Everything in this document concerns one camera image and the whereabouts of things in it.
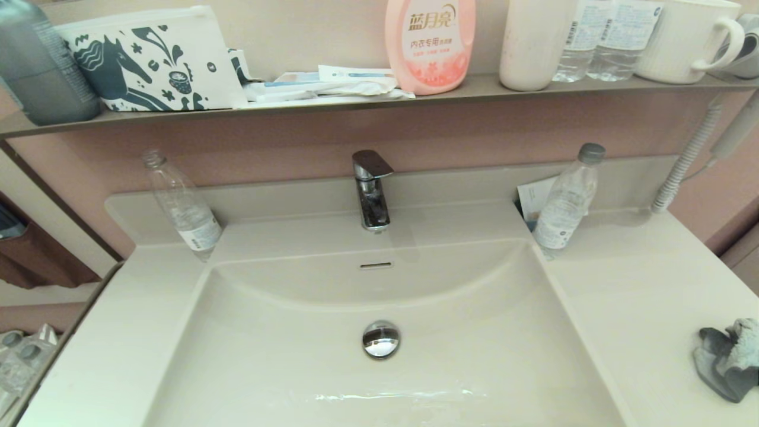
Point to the chrome faucet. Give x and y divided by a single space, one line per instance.
373 204

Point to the grey microfibre cloth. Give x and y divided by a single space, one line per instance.
720 367

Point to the cream ceramic sink vanity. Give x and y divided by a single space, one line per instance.
296 356

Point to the chrome drain stopper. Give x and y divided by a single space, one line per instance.
380 341

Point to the white plastic wrapped sachet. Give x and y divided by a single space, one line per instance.
332 90

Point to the white packet with blue stripe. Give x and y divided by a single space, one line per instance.
356 73
296 80

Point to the white paper card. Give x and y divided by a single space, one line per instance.
533 198

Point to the pink laundry detergent bottle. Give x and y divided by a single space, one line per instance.
430 53

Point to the clear bottle grey cap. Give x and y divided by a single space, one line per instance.
563 213

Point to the clear bottle without cap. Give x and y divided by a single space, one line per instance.
190 219

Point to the small printed white pouch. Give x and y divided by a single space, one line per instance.
240 64

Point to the white ribbed tumbler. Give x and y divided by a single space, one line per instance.
533 47

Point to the white pouch with horse print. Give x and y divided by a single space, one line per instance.
195 65

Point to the clear water bottle white label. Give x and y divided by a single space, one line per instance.
628 41
578 41

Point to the white ribbed mug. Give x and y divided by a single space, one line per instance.
676 41

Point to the dark grey plastic bottle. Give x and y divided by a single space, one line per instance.
41 77

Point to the plastic wrapped bottle pack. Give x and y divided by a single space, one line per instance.
24 362

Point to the grey white hair dryer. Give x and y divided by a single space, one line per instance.
748 56

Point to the beige wall shelf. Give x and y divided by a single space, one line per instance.
474 88

